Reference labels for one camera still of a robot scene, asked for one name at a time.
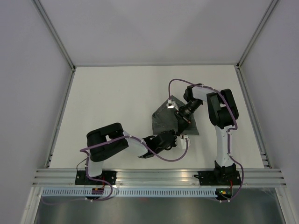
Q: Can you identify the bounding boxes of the aluminium frame post left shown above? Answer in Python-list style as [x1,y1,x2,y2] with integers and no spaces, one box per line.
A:
[31,0,76,71]

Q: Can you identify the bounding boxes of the white slotted cable duct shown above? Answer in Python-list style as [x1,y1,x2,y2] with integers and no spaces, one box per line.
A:
[42,188,216,197]

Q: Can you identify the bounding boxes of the aluminium frame post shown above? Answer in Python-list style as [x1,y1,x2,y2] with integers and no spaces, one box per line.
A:
[31,0,76,71]
[235,0,280,70]

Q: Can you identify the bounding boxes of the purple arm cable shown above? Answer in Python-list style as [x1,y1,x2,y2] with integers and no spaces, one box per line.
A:
[42,134,189,206]
[168,78,245,203]

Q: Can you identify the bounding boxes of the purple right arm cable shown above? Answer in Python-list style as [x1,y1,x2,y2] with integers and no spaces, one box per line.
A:
[168,78,245,203]

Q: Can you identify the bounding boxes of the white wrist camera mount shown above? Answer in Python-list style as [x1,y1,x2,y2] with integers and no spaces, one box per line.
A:
[166,99,178,110]
[177,135,191,150]

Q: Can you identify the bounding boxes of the aluminium mounting rail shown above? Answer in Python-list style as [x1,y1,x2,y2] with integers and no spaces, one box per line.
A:
[31,168,286,188]

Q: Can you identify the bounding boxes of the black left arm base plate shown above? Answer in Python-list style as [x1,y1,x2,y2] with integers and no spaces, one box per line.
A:
[75,170,117,186]

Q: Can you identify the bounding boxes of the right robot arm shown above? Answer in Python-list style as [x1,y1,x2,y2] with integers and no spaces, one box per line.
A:
[174,85,239,184]

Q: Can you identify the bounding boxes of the aluminium frame post right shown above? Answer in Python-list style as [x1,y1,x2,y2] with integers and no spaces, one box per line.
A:
[235,0,280,70]

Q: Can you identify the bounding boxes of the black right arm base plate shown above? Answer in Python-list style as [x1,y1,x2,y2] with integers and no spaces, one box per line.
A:
[197,170,241,186]

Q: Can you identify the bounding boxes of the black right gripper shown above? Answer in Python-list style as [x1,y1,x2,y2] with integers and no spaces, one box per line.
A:
[174,98,202,133]

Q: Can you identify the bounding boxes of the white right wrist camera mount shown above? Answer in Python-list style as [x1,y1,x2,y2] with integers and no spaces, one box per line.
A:
[166,99,178,110]

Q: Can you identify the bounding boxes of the grey cloth napkin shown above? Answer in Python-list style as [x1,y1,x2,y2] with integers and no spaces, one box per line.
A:
[152,95,203,135]

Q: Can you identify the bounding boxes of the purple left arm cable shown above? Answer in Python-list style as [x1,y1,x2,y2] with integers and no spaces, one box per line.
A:
[42,134,189,206]

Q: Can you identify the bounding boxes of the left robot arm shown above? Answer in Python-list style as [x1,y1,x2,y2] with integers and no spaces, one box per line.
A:
[81,123,178,185]

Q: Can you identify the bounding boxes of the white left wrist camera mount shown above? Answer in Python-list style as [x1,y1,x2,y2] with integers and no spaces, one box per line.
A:
[177,135,191,150]

